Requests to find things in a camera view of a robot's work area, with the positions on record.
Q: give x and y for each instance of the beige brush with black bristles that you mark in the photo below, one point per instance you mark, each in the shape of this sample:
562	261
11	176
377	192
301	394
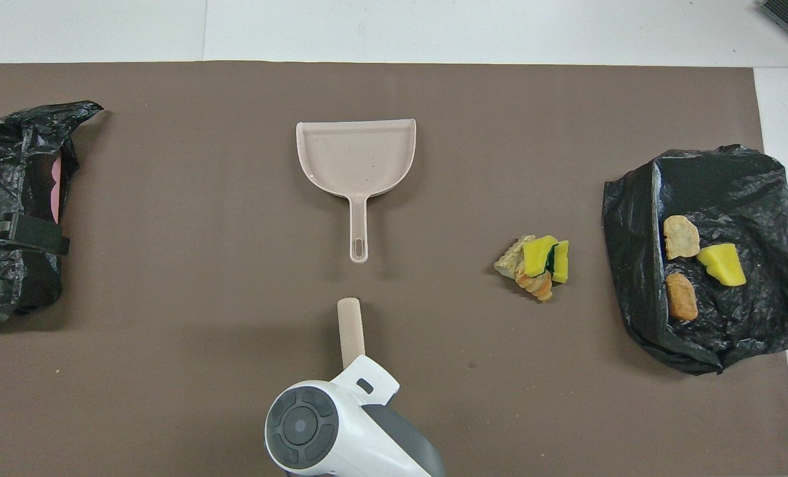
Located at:
350	331

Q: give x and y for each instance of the brown paper table mat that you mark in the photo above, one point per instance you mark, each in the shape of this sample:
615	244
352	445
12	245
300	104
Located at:
168	199

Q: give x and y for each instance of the black plastic trash bag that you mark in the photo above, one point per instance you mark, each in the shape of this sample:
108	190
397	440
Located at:
9	152
731	185

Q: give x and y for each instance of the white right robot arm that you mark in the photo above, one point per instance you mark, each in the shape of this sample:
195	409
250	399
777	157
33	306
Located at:
340	430

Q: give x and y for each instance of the pink bin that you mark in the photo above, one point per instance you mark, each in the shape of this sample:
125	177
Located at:
56	192

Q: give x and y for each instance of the brown bread roll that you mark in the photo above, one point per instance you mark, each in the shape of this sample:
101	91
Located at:
681	298

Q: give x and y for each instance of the beige plastic dustpan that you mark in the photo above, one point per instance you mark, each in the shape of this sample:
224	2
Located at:
357	159

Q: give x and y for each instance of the yellow and green sponge piece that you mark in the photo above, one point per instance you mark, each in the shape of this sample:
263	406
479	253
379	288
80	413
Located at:
562	262

